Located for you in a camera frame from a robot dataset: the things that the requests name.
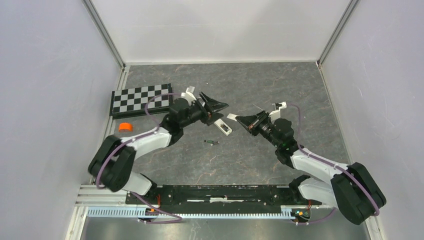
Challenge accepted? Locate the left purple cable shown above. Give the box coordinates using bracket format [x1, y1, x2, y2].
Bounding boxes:
[96, 93, 183, 190]

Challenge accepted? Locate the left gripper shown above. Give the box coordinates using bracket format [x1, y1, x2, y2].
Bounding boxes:
[180, 91, 228, 128]

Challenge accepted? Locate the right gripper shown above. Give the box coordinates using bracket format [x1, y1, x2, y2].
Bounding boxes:
[235, 110, 280, 149]

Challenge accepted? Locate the white slotted cable duct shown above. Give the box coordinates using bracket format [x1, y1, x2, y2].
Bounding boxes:
[87, 206, 295, 220]

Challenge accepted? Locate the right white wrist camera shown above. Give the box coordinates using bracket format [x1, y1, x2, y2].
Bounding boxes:
[268, 101, 287, 123]

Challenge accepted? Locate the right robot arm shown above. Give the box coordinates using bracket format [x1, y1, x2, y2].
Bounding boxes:
[227, 111, 387, 225]

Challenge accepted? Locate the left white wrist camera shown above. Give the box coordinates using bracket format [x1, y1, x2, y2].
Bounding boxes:
[181, 86, 197, 106]

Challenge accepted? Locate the white long remote control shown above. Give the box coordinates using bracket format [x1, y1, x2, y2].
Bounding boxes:
[213, 119, 233, 136]

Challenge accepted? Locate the white battery cover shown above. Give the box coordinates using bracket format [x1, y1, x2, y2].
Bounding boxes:
[227, 113, 238, 122]

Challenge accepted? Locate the green tipped AAA battery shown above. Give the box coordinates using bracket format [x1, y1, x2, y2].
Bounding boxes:
[204, 140, 219, 146]

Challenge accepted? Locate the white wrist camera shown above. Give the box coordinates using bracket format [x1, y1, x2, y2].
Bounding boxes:
[181, 86, 197, 106]
[268, 101, 287, 123]

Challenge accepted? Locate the black white checkerboard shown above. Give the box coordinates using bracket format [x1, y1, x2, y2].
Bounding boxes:
[109, 83, 173, 119]

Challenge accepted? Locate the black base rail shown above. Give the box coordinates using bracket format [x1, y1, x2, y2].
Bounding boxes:
[143, 184, 309, 214]

